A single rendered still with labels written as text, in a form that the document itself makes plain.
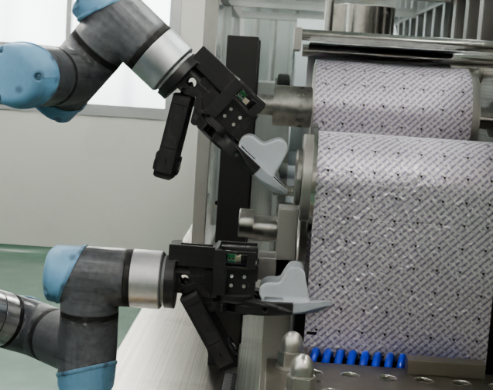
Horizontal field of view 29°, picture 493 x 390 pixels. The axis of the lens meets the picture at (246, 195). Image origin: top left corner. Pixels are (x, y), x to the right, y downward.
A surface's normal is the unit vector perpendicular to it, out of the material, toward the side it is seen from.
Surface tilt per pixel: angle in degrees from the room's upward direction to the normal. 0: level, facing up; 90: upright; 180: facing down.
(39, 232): 90
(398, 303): 90
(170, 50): 68
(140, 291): 101
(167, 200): 90
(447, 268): 90
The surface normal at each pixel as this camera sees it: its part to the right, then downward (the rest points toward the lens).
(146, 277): -0.01, -0.14
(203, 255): -0.04, 0.12
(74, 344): -0.34, 0.10
